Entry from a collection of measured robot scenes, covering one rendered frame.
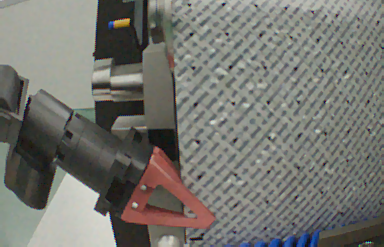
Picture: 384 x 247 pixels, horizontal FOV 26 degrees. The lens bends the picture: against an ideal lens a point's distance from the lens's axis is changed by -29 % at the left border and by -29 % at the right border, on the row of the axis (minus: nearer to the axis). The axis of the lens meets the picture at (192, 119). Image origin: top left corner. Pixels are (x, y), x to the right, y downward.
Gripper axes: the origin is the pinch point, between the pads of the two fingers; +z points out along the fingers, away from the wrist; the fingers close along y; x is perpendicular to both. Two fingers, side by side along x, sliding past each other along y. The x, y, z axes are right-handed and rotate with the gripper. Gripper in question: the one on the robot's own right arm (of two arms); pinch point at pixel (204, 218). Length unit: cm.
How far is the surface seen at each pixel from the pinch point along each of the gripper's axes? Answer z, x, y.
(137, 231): -3.4, -16.7, -33.0
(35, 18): -134, -109, -556
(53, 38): -105, -116, -556
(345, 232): 13.9, 5.8, 6.3
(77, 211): -12, -27, -53
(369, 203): 16.5, 8.3, 0.2
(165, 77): -8.5, 7.8, -7.0
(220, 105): -3.6, 9.3, 0.2
